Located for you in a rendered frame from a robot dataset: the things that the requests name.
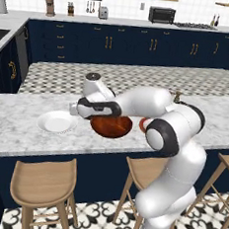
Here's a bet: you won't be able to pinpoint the navy island cabinet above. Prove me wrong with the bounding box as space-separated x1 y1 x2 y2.
0 124 229 229

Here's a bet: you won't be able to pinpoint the wooden knife block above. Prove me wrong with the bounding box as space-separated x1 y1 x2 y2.
65 1 77 18

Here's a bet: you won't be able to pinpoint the black toaster oven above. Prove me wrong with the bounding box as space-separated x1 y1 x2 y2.
147 5 178 26

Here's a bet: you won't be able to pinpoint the navy side cupboard run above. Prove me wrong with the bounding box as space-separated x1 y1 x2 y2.
0 36 28 98

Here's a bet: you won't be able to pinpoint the small brown lumpy object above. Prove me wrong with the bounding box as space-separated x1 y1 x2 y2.
172 90 183 104

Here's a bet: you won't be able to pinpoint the dark sink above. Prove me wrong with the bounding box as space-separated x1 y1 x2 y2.
0 29 12 47

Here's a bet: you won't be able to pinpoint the dark bottles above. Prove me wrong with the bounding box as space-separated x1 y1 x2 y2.
209 13 221 29

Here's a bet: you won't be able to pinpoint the grey dishwasher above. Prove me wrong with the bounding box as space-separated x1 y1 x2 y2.
11 27 34 83

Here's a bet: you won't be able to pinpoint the brown wooden bowl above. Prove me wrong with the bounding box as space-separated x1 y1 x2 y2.
89 113 134 141

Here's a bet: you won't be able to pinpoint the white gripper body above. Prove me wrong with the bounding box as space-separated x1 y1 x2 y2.
68 103 81 117

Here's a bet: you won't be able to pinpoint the red rimmed plate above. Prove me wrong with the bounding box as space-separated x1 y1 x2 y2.
137 116 151 133

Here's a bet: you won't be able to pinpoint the white plate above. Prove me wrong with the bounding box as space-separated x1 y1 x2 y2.
36 109 80 136

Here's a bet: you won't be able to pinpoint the navy base cupboard run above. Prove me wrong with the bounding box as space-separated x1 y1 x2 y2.
24 13 229 83

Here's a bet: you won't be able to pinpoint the rail with hanging tools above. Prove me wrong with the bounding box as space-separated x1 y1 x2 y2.
84 0 104 16

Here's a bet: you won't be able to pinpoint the white paper towel roll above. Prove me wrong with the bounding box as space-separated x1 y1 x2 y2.
0 0 10 15

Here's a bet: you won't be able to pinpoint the black hob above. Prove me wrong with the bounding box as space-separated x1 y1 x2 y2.
173 20 219 33

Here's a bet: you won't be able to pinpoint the silver toaster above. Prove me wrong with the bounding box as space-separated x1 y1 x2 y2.
97 5 110 21

